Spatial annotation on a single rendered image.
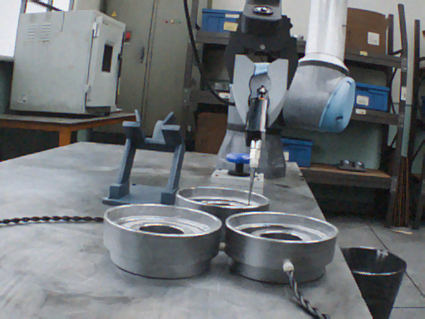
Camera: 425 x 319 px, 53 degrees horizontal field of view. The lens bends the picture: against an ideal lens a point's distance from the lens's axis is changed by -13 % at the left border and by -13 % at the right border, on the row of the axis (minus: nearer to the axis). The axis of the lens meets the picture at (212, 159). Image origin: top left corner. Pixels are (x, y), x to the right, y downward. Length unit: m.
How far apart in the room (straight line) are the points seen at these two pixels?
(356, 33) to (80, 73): 2.38
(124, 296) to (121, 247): 0.06
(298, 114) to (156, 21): 3.53
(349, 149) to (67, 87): 2.79
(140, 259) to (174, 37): 4.00
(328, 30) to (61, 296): 0.80
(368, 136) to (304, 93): 3.67
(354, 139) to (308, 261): 4.18
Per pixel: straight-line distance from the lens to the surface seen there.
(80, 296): 0.35
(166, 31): 4.37
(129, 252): 0.39
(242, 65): 0.62
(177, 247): 0.38
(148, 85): 4.35
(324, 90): 0.93
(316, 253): 0.40
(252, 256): 0.40
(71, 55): 2.76
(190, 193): 0.58
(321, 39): 0.99
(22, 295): 0.35
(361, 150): 4.59
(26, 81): 2.89
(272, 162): 0.99
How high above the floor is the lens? 0.95
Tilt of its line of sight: 7 degrees down
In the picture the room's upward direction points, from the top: 5 degrees clockwise
